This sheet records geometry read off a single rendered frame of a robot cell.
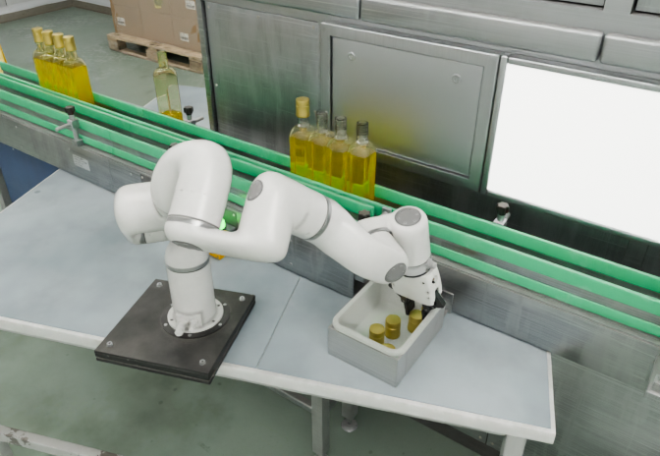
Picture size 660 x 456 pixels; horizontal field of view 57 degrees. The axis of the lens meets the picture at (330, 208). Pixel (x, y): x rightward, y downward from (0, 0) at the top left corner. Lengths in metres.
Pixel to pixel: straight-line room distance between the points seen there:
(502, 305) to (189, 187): 0.76
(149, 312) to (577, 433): 1.18
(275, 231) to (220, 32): 1.03
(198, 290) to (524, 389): 0.71
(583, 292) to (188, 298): 0.83
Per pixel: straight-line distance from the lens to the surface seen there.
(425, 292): 1.26
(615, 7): 1.32
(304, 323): 1.43
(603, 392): 1.76
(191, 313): 1.38
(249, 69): 1.83
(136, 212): 1.15
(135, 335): 1.43
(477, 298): 1.42
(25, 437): 2.11
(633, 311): 1.34
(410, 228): 1.13
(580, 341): 1.39
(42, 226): 1.94
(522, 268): 1.36
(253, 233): 0.93
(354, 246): 1.03
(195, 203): 0.95
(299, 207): 0.97
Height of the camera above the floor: 1.72
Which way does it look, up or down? 32 degrees down
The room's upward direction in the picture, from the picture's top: straight up
